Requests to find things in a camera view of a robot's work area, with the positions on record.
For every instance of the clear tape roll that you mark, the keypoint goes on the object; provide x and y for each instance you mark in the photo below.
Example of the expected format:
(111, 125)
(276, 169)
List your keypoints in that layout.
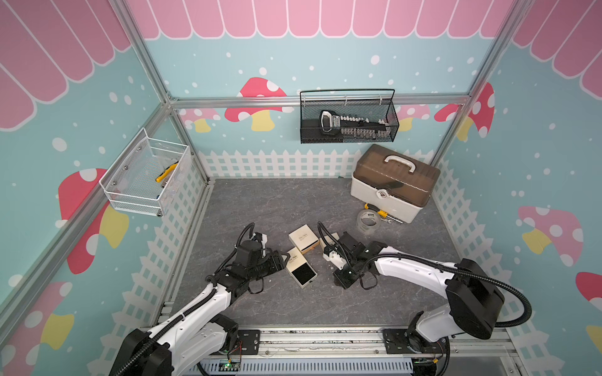
(368, 221)

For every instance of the black wire wall basket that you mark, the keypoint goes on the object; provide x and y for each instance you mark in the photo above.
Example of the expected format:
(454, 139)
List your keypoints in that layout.
(373, 104)

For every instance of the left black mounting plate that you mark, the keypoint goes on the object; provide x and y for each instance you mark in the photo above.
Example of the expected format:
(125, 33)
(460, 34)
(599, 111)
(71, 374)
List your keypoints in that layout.
(243, 342)

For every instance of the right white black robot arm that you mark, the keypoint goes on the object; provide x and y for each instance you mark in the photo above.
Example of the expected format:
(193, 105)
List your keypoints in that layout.
(476, 304)

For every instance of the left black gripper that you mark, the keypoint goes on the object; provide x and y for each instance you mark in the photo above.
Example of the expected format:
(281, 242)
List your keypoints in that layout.
(275, 262)

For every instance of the cream tan-drawer jewelry box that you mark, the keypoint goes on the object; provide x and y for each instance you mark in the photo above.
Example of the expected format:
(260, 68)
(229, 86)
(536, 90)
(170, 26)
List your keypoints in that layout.
(328, 241)

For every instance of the black mounting plate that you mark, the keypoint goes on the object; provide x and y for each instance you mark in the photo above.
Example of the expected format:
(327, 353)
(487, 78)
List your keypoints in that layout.
(243, 342)
(400, 341)

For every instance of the yellow black utility knife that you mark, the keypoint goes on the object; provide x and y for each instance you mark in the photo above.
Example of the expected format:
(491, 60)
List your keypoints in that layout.
(166, 173)

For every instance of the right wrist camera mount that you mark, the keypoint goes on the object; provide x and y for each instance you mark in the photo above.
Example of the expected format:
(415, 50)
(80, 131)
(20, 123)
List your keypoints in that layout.
(346, 247)

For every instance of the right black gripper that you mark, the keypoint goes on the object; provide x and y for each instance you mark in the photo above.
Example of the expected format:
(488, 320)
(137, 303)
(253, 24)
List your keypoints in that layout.
(342, 282)

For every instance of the brown lid white toolbox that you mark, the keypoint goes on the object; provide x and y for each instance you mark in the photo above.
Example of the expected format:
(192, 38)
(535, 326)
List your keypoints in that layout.
(396, 184)

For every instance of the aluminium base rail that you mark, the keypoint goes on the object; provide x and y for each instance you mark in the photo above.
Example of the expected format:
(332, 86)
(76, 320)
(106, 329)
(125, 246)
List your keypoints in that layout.
(361, 351)

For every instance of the small green circuit board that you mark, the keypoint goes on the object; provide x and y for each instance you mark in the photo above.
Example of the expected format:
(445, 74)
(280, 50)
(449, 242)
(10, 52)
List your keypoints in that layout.
(229, 366)

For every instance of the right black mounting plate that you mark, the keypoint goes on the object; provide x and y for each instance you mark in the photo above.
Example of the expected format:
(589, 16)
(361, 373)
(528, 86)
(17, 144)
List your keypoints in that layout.
(400, 341)

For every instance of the white wire wall basket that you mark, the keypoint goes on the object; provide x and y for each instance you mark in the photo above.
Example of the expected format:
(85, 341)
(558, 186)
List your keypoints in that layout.
(129, 184)

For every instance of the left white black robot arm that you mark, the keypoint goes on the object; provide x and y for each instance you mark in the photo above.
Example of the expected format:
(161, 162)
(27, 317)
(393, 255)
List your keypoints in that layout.
(200, 328)

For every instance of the black socket bit set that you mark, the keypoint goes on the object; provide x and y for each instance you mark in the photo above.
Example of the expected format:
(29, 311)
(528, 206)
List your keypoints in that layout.
(333, 124)

